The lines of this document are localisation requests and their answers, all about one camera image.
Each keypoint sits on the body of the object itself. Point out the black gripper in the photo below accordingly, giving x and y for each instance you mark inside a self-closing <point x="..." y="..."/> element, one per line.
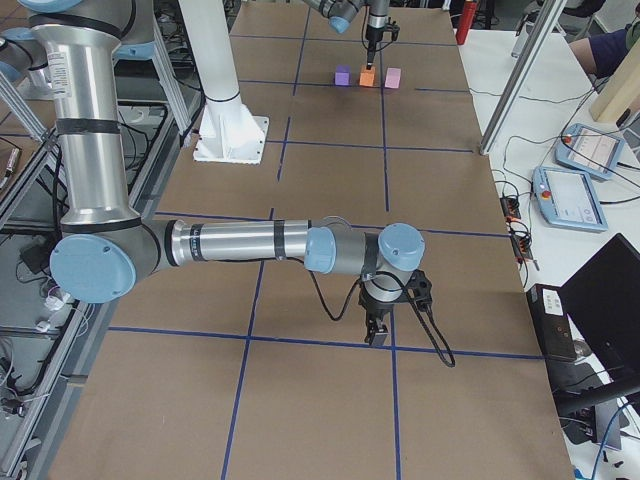
<point x="373" y="33"/>

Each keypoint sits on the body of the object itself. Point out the orange foam cube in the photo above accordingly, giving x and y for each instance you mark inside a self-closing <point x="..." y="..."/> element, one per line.
<point x="367" y="77"/>

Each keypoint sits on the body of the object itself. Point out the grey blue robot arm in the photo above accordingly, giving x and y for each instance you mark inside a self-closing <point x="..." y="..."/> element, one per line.
<point x="340" y="15"/>

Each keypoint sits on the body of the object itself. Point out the light pink foam cube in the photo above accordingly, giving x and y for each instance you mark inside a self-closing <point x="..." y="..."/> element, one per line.
<point x="392" y="78"/>

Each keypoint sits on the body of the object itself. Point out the dark purple foam cube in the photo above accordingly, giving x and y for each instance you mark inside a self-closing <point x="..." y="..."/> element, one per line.
<point x="342" y="75"/>

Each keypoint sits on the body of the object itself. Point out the red cylinder tube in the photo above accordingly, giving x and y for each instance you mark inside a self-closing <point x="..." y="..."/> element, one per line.
<point x="465" y="21"/>

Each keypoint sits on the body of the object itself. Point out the white side desk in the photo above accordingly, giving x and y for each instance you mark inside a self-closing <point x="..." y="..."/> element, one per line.
<point x="556" y="94"/>

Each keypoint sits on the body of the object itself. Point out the black computer box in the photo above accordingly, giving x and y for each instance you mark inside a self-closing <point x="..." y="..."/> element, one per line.
<point x="551" y="323"/>

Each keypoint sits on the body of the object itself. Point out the black laptop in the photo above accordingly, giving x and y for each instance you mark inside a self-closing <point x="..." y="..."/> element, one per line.
<point x="602" y="300"/>

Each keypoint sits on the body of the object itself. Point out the person in dark shirt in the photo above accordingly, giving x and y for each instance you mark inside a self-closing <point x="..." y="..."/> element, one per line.
<point x="602" y="54"/>

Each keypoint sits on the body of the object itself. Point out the left teach pendant tablet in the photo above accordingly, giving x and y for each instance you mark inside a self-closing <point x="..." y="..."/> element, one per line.
<point x="567" y="199"/>

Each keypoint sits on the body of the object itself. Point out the teach pendant tablet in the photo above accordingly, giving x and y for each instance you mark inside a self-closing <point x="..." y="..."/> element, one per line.
<point x="567" y="199"/>
<point x="587" y="149"/>

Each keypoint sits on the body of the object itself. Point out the right teach pendant tablet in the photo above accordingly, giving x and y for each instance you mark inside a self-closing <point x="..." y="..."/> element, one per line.
<point x="587" y="149"/>

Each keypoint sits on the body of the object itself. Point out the wooden beam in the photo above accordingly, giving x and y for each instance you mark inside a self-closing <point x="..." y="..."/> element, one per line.
<point x="620" y="95"/>

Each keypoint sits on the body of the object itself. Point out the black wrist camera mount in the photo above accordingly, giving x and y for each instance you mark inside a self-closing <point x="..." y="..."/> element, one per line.
<point x="393" y="29"/>

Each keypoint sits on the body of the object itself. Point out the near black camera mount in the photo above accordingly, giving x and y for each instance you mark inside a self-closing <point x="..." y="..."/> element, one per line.
<point x="420" y="287"/>

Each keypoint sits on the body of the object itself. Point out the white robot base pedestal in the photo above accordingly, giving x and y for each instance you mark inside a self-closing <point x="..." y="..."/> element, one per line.
<point x="228" y="132"/>

